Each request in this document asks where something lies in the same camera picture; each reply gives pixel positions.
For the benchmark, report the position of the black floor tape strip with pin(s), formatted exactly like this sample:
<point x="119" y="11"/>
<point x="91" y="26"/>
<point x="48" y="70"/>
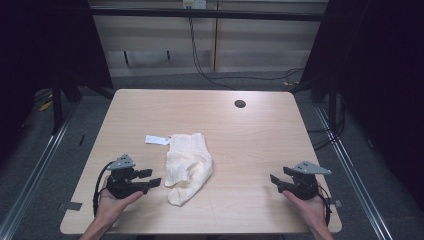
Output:
<point x="82" y="140"/>

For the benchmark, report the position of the white power outlet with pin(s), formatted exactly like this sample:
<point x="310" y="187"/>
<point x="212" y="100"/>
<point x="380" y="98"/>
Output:
<point x="194" y="4"/>

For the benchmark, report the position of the person's left hand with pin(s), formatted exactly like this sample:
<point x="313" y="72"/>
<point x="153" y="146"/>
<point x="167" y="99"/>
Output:
<point x="108" y="206"/>

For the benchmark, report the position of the white paper label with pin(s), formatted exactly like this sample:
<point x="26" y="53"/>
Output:
<point x="156" y="139"/>

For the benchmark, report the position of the person's right hand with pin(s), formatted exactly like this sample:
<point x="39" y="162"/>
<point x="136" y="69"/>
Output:
<point x="311" y="210"/>

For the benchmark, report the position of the black metal stand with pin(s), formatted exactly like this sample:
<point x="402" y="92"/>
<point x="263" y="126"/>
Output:
<point x="332" y="103"/>
<point x="57" y="106"/>

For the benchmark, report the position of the white towel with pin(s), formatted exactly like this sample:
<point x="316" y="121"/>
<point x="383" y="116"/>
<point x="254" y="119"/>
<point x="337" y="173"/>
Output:
<point x="186" y="163"/>

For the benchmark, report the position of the black curtain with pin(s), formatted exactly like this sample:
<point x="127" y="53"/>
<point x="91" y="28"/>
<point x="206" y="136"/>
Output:
<point x="383" y="83"/>
<point x="43" y="50"/>

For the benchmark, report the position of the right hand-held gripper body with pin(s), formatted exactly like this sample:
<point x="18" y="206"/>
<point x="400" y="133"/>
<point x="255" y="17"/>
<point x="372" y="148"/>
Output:
<point x="305" y="186"/>

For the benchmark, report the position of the aluminium floor rail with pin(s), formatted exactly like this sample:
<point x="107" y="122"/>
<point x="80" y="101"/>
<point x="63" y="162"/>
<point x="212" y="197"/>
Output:
<point x="350" y="166"/>
<point x="36" y="166"/>

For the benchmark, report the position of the grey tape piece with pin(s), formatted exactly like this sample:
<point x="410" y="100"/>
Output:
<point x="337" y="203"/>
<point x="71" y="206"/>

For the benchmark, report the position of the black horizontal bar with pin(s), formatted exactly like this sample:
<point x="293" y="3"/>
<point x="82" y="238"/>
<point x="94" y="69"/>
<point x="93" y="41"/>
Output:
<point x="206" y="14"/>

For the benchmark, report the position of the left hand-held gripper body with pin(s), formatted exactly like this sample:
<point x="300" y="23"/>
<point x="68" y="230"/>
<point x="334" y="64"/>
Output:
<point x="121" y="186"/>

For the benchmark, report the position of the yellow floor tape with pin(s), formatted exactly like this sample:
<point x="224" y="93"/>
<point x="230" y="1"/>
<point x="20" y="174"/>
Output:
<point x="45" y="105"/>

